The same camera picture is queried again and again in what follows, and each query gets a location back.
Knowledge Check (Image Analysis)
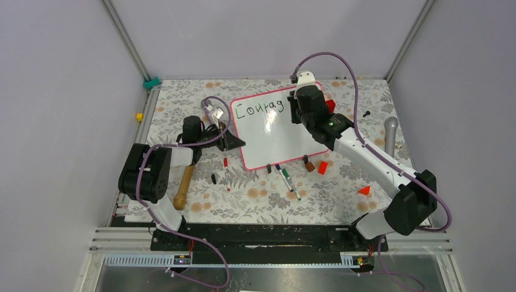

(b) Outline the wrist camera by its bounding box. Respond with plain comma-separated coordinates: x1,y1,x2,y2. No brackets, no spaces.
296,71,316,90
206,106,225,126

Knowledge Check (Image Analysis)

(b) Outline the red triangular block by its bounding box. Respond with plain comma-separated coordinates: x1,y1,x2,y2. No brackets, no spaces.
357,186,371,196

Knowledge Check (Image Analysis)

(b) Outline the green capped marker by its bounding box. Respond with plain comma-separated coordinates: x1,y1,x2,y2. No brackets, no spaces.
282,168,301,201

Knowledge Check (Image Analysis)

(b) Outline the red lego brick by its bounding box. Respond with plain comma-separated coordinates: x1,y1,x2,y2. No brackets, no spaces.
325,99,336,114

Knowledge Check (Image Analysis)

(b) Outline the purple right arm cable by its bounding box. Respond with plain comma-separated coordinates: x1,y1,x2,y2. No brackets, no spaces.
290,52,453,292

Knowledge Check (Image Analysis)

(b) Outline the red rectangular block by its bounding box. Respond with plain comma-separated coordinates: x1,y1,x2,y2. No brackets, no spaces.
318,161,329,175

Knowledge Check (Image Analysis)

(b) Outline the pink framed whiteboard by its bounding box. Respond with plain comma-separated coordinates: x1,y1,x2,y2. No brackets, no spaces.
230,86,328,170

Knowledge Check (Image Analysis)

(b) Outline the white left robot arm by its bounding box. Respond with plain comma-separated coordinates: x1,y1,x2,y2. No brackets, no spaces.
118,116,246,250

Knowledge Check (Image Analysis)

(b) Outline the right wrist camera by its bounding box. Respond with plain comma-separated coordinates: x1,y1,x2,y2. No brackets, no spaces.
296,71,316,90

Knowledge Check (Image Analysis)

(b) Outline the teal clamp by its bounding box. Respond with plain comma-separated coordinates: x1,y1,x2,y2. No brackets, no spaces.
143,77,161,90

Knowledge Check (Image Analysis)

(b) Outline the floral table mat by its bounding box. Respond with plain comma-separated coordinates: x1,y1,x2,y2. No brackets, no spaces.
146,79,390,224

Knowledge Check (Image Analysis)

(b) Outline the red capped marker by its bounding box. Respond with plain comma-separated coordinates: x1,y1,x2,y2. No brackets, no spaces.
223,157,231,192

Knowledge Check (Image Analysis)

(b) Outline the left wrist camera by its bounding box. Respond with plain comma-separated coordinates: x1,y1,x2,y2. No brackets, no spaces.
206,106,225,126

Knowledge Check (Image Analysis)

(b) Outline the blue capped marker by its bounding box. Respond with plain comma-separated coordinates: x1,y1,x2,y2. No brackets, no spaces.
275,164,293,192

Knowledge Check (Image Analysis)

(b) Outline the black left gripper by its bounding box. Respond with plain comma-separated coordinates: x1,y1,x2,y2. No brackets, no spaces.
197,122,245,151

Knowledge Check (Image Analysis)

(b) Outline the brown wooden cylinder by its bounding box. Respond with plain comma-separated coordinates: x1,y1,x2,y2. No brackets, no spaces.
305,162,315,172

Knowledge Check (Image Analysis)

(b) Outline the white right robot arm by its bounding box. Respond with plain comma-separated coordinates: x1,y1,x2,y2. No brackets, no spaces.
287,85,438,251

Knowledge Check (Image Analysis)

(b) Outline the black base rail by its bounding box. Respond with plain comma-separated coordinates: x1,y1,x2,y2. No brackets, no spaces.
150,222,388,265

